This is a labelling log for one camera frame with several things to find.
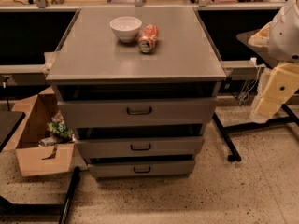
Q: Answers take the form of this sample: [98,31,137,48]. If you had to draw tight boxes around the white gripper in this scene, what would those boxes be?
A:
[253,62,299,119]

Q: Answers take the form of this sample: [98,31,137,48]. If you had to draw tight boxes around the grey top drawer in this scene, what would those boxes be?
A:
[58,98,216,128]

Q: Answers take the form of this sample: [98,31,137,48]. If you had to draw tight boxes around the grey drawer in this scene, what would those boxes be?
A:
[76,136,204,159]
[58,98,216,128]
[88,160,195,178]

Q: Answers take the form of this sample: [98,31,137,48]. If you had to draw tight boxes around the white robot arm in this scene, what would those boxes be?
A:
[250,0,299,123]

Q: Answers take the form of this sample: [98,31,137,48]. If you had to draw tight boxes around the grey middle drawer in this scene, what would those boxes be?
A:
[76,136,204,159]

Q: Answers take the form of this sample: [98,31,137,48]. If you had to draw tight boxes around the grey drawer cabinet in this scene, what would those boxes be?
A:
[47,7,225,165]

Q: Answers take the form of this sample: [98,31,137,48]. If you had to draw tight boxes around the grey bottom drawer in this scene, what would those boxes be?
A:
[88,160,195,178]

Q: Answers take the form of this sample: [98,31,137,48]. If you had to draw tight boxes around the orange soda can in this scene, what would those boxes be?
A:
[138,24,159,53]

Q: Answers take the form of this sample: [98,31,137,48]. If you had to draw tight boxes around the white ceramic bowl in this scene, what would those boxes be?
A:
[110,16,142,43]

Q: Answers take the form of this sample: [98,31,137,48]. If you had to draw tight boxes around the green snack bag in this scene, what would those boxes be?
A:
[47,122,72,139]

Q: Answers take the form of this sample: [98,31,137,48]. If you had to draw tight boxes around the cardboard box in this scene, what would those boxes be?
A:
[4,88,76,177]

